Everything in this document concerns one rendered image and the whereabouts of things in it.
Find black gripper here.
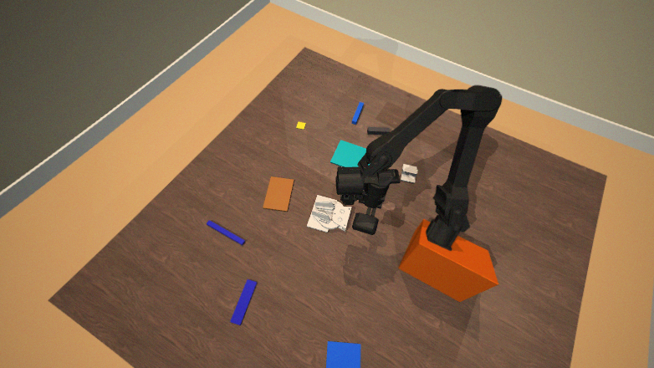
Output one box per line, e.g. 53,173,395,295
352,189,386,235

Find teal flat rectangular plate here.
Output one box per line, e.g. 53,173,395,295
330,140,366,167

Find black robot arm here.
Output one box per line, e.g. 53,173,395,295
336,84,502,252

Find dark grey rectangular bar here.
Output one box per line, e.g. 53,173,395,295
367,127,390,135

